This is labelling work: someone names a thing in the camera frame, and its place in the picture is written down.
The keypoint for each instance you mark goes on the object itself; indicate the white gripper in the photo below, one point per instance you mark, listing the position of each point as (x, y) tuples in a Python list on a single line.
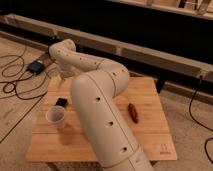
[(66, 72)]

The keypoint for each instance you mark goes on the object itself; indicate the wooden table board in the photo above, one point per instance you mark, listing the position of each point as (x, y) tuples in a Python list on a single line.
[(70, 144)]

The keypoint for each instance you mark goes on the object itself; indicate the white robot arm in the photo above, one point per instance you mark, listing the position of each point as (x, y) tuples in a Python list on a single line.
[(92, 94)]

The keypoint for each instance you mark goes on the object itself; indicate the long wooden frame rail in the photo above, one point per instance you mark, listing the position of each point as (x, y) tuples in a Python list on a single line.
[(148, 56)]

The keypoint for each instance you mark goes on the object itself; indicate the black power adapter box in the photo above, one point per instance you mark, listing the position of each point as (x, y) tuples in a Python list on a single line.
[(35, 67)]

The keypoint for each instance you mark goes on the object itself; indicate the black eraser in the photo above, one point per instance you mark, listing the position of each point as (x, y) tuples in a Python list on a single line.
[(62, 102)]

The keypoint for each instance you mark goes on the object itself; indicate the translucent plastic cup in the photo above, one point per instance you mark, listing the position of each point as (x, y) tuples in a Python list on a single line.
[(56, 116)]

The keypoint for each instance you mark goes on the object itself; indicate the brown red oblong object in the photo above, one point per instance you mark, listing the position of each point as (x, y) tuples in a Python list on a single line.
[(133, 113)]

